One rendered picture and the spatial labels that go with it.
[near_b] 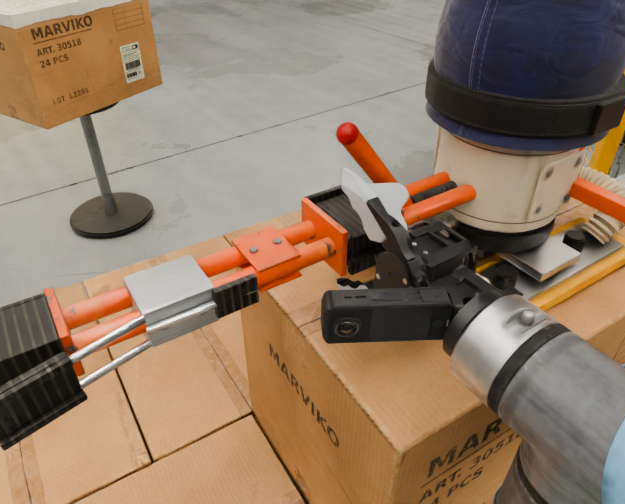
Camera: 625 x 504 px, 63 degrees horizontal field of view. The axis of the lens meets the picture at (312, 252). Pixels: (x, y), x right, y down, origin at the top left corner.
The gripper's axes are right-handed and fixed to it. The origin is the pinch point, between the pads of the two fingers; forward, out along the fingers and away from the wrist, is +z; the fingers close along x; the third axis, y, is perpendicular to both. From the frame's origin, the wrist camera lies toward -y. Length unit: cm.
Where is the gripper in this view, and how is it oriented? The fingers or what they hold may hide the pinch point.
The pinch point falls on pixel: (333, 230)
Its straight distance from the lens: 57.1
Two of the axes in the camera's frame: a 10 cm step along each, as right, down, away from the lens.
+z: -5.4, -5.1, 6.7
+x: 0.0, -8.0, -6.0
